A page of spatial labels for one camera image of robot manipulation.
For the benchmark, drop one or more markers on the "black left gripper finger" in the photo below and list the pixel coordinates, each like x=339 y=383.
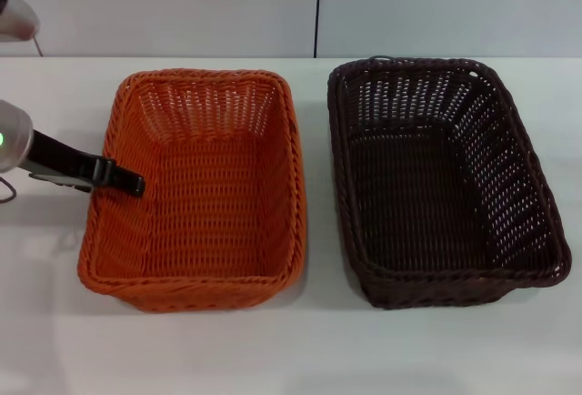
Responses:
x=125 y=181

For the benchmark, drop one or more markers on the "orange wicker basket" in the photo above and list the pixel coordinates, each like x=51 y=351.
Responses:
x=204 y=195

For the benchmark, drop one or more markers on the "dark brown wicker basket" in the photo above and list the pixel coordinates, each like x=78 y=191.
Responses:
x=423 y=204

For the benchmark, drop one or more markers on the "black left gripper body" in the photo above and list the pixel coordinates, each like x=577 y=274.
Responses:
x=63 y=160

